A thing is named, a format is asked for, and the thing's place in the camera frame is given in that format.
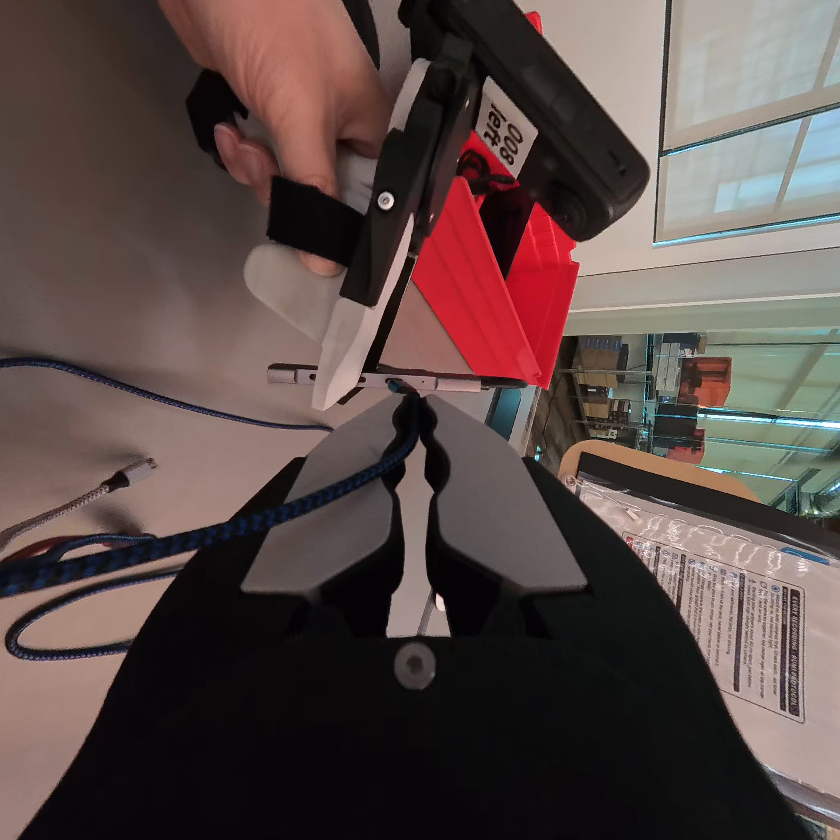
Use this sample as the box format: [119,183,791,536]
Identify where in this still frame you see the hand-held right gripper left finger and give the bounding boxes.
[241,395,411,634]

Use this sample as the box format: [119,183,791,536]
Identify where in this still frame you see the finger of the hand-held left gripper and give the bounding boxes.
[381,289,476,378]
[311,217,419,411]

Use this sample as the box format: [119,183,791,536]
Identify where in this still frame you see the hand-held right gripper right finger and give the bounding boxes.
[420,395,588,637]

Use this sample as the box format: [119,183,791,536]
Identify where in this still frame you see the blue braided usb-c cable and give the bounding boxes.
[0,357,437,660]

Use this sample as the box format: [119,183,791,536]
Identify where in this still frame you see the grey usb hub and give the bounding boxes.
[268,363,488,395]

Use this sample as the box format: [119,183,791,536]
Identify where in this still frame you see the red plastic bin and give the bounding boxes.
[410,12,581,389]

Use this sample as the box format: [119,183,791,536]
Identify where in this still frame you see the black braided cable bundle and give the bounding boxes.
[457,147,519,196]

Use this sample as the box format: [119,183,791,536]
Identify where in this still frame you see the person's left hand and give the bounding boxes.
[157,0,395,277]

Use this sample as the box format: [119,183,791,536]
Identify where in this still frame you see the dark teal panel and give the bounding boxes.
[486,387,526,455]

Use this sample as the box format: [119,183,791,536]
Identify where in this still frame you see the wooden acrylic sign board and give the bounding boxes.
[558,440,840,815]

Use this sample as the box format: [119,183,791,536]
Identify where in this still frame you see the window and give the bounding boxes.
[653,0,840,247]

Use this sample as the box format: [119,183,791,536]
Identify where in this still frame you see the storage shelves with boxes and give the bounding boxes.
[564,331,840,519]

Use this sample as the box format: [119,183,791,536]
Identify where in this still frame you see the orange storage crate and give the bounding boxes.
[679,356,732,406]

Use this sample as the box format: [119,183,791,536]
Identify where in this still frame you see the printed instruction sheet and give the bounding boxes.
[620,505,840,795]

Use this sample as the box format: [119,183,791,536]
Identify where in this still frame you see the silver braided cable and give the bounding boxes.
[0,458,158,546]

